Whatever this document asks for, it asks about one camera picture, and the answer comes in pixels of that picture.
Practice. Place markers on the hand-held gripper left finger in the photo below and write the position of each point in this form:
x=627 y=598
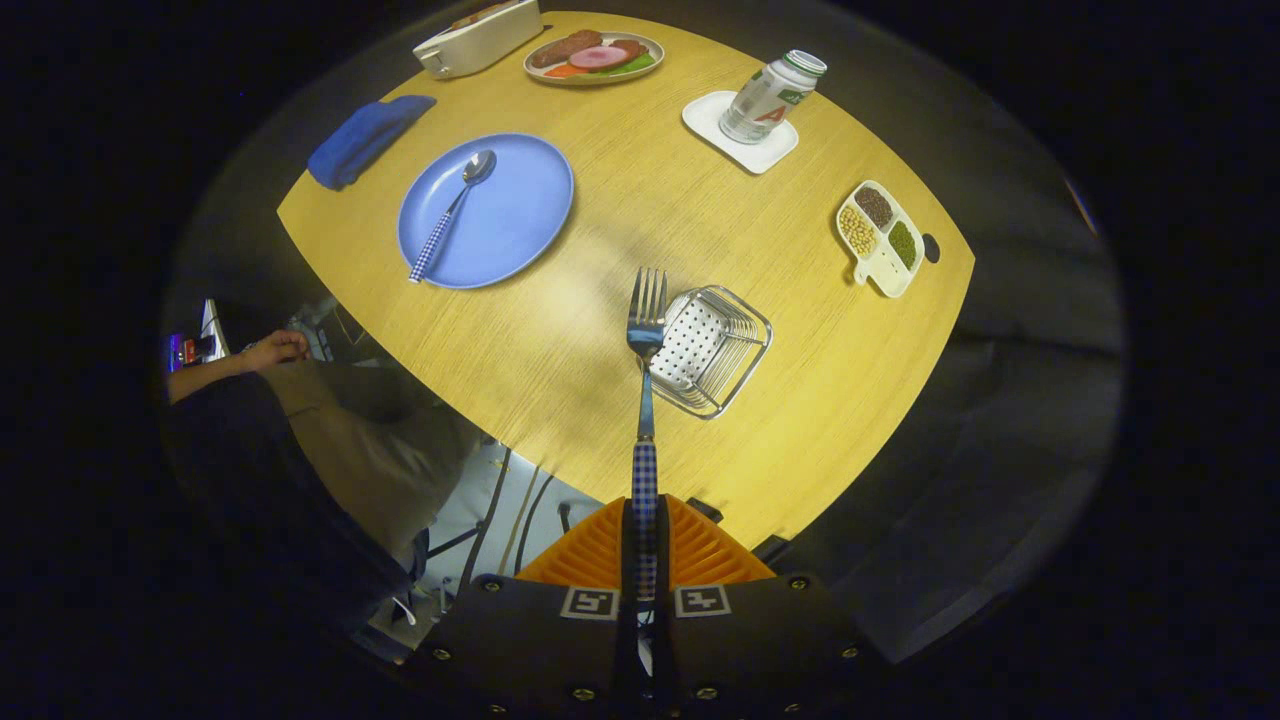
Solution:
x=540 y=650

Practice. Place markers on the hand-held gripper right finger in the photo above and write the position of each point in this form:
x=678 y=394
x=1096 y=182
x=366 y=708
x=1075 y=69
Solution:
x=750 y=650

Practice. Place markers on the person's trouser leg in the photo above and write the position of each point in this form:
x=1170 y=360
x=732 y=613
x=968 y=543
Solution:
x=370 y=450

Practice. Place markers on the white divided bean dish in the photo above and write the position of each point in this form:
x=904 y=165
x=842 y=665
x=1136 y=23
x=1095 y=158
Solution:
x=880 y=270

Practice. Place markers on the blue round plate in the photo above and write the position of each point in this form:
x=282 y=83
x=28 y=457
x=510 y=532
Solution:
x=510 y=220

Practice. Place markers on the black table grommet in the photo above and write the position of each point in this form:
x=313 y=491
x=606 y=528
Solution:
x=930 y=248

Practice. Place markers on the purple lit device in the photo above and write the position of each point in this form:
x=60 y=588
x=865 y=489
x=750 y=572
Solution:
x=190 y=350

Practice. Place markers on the white square coaster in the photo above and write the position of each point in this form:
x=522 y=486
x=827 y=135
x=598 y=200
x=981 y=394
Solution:
x=760 y=155

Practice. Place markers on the blue folded cloth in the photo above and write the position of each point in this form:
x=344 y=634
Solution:
x=360 y=140

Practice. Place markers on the white drink bottle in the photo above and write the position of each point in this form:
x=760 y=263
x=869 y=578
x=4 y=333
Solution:
x=765 y=100

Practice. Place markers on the oval plate with food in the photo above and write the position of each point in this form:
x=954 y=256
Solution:
x=540 y=74

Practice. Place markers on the orange tomato slice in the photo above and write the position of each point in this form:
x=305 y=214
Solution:
x=562 y=71

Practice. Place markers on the green lettuce leaf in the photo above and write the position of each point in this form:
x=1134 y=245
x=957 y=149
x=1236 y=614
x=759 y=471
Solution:
x=640 y=65

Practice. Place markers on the pink ham slice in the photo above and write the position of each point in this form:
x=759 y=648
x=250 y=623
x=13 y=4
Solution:
x=598 y=58

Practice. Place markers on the brown meat patty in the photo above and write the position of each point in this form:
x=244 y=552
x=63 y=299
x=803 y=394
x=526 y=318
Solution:
x=560 y=50

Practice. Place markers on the white toaster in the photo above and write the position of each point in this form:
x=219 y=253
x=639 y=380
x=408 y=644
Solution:
x=480 y=45

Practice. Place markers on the toast slices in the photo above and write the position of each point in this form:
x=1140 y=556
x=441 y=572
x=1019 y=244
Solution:
x=485 y=12

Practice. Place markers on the black table bracket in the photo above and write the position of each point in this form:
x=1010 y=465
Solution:
x=707 y=511
x=772 y=547

